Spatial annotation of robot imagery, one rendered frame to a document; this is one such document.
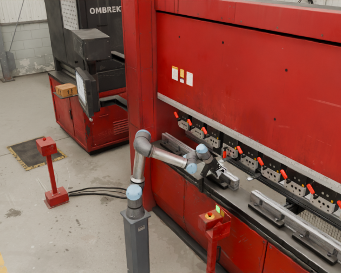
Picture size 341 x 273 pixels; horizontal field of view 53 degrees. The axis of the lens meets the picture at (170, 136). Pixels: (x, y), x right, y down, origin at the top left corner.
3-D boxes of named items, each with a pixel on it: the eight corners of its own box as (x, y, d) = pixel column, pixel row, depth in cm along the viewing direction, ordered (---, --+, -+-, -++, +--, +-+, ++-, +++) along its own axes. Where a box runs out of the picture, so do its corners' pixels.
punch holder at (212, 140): (205, 142, 290) (207, 124, 282) (213, 139, 294) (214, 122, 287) (217, 149, 279) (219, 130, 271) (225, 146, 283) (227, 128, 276)
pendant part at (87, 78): (78, 101, 357) (74, 67, 341) (90, 99, 361) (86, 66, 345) (89, 117, 320) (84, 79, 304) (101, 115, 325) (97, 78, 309)
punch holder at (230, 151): (222, 151, 275) (223, 132, 268) (229, 148, 279) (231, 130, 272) (235, 159, 264) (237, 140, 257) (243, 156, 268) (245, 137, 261)
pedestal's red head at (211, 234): (197, 227, 272) (198, 208, 264) (214, 220, 278) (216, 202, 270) (211, 243, 256) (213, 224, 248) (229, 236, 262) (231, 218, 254)
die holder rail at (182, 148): (161, 142, 355) (161, 133, 351) (166, 140, 358) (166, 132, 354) (191, 162, 319) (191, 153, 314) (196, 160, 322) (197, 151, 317)
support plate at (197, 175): (183, 169, 285) (183, 169, 285) (208, 160, 299) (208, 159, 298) (197, 180, 272) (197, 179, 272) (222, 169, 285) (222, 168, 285)
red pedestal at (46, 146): (43, 200, 409) (30, 138, 372) (64, 193, 422) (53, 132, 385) (48, 209, 395) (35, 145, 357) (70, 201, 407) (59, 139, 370)
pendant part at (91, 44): (80, 111, 370) (70, 29, 332) (103, 107, 380) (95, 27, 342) (92, 129, 329) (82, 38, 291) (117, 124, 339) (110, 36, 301)
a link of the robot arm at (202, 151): (194, 145, 258) (204, 141, 256) (199, 155, 264) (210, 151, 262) (195, 153, 252) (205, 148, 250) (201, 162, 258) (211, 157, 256)
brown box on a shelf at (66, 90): (52, 92, 458) (51, 84, 452) (71, 89, 472) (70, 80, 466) (60, 99, 436) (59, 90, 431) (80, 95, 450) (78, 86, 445)
